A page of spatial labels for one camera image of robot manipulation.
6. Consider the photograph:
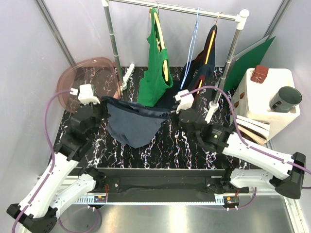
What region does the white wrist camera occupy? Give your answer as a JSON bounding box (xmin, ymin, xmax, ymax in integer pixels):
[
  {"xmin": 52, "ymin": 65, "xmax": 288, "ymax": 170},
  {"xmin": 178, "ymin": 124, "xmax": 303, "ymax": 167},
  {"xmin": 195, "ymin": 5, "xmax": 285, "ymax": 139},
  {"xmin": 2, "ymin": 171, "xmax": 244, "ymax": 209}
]
[
  {"xmin": 70, "ymin": 84, "xmax": 100, "ymax": 105},
  {"xmin": 174, "ymin": 89, "xmax": 194, "ymax": 114}
]

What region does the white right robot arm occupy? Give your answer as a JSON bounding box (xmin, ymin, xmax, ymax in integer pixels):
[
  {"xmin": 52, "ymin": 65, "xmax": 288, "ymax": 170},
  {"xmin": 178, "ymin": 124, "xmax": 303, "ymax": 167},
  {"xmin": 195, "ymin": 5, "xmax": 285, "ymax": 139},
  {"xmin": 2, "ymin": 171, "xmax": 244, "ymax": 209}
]
[{"xmin": 171, "ymin": 108, "xmax": 306, "ymax": 200}]

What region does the green tank top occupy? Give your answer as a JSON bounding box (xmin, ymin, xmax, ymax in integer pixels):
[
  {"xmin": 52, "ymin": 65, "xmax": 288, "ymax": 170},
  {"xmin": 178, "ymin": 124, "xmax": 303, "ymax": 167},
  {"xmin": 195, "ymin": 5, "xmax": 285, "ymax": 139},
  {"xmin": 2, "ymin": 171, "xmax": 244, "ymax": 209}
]
[{"xmin": 138, "ymin": 8, "xmax": 173, "ymax": 107}]

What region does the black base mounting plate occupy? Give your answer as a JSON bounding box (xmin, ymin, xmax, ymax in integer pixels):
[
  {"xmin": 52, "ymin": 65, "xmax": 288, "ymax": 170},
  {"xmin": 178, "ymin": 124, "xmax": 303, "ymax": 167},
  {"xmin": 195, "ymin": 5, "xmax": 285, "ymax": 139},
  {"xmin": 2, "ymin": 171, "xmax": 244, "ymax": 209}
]
[{"xmin": 72, "ymin": 167, "xmax": 251, "ymax": 203}]

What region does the brown leather box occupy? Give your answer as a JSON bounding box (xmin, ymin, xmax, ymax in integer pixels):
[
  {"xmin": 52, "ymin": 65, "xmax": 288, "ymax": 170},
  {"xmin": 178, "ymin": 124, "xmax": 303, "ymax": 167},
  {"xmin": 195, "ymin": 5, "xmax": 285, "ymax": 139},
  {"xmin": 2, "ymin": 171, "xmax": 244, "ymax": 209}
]
[{"xmin": 250, "ymin": 65, "xmax": 269, "ymax": 84}]

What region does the dark green mug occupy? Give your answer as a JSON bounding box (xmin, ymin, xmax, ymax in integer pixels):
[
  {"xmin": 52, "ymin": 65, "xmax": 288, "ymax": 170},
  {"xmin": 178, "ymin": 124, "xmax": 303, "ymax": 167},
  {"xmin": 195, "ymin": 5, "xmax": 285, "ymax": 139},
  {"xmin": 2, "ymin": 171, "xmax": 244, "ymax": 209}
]
[{"xmin": 269, "ymin": 86, "xmax": 302, "ymax": 113}]

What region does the grey-blue tank top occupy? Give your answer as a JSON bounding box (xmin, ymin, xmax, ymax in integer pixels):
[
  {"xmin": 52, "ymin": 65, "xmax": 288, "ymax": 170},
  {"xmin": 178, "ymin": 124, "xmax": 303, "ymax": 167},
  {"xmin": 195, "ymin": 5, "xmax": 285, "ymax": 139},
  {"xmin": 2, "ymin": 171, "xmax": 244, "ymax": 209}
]
[{"xmin": 102, "ymin": 97, "xmax": 171, "ymax": 149}]

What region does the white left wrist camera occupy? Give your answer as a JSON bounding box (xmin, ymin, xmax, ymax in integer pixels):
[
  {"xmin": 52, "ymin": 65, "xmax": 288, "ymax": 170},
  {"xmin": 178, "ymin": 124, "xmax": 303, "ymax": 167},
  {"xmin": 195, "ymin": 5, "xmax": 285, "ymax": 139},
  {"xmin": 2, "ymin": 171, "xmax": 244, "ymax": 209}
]
[{"xmin": 70, "ymin": 84, "xmax": 100, "ymax": 105}]

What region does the pink translucent plastic basin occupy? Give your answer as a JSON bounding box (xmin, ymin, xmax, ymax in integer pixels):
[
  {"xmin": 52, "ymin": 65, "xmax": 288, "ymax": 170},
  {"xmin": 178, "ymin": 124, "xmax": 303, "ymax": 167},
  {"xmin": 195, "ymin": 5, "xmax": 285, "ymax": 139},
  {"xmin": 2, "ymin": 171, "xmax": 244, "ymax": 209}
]
[{"xmin": 56, "ymin": 57, "xmax": 121, "ymax": 99}]

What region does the yellow hanger in green top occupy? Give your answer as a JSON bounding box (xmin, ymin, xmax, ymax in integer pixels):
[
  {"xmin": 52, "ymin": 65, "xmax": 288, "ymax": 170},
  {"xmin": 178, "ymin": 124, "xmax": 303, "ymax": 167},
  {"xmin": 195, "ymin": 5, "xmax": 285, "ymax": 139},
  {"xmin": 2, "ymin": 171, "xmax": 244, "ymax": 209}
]
[{"xmin": 149, "ymin": 8, "xmax": 169, "ymax": 84}]

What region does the white drawer cabinet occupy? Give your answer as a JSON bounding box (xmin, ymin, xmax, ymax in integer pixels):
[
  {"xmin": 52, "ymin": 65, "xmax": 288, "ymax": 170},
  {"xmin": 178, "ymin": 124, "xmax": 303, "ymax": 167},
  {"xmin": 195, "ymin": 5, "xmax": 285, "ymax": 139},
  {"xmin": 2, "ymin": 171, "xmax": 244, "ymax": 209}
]
[{"xmin": 231, "ymin": 68, "xmax": 300, "ymax": 141}]

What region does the green board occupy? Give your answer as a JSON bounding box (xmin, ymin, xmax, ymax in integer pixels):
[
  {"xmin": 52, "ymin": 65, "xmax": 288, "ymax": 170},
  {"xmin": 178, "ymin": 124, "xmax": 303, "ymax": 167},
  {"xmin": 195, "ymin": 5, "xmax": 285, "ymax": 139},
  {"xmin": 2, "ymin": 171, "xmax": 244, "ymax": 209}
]
[{"xmin": 224, "ymin": 36, "xmax": 275, "ymax": 92}]

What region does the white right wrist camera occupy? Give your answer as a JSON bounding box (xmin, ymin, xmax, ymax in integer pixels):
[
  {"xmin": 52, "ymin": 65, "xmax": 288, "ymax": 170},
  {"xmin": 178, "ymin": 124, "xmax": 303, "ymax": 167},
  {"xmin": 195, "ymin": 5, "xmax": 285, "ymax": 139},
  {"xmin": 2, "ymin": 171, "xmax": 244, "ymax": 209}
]
[{"xmin": 174, "ymin": 89, "xmax": 194, "ymax": 114}]

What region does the yellow hanger in navy top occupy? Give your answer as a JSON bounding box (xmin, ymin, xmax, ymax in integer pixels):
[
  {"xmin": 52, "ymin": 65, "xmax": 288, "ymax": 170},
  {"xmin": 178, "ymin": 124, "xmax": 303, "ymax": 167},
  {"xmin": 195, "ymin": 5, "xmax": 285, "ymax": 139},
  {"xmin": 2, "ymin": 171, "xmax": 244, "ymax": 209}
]
[{"xmin": 198, "ymin": 12, "xmax": 223, "ymax": 89}]

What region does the light blue wire hanger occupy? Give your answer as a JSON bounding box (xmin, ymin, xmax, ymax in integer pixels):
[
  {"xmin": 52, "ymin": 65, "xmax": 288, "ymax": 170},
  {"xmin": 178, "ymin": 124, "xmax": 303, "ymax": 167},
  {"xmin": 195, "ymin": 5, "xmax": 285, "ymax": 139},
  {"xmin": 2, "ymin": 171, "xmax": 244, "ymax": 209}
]
[{"xmin": 180, "ymin": 8, "xmax": 200, "ymax": 90}]

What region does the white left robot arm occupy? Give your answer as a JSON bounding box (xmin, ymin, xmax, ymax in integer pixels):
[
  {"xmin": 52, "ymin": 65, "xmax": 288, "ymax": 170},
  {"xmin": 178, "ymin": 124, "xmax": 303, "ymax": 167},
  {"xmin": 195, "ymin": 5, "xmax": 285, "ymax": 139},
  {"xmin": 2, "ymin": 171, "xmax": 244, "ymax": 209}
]
[{"xmin": 6, "ymin": 104, "xmax": 108, "ymax": 233}]

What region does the white clothes rack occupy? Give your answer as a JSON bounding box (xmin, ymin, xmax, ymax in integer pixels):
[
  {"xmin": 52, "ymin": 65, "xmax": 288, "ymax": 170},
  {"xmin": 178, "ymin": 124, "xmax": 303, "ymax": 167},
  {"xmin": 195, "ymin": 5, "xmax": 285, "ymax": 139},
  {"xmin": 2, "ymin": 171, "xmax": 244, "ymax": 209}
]
[{"xmin": 101, "ymin": 0, "xmax": 250, "ymax": 124}]

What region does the navy maroon-trimmed tank top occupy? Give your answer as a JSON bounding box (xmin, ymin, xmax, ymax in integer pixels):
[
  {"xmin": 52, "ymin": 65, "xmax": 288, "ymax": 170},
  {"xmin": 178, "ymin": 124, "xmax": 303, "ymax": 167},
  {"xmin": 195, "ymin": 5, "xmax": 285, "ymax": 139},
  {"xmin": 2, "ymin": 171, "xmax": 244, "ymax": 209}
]
[{"xmin": 173, "ymin": 24, "xmax": 217, "ymax": 117}]

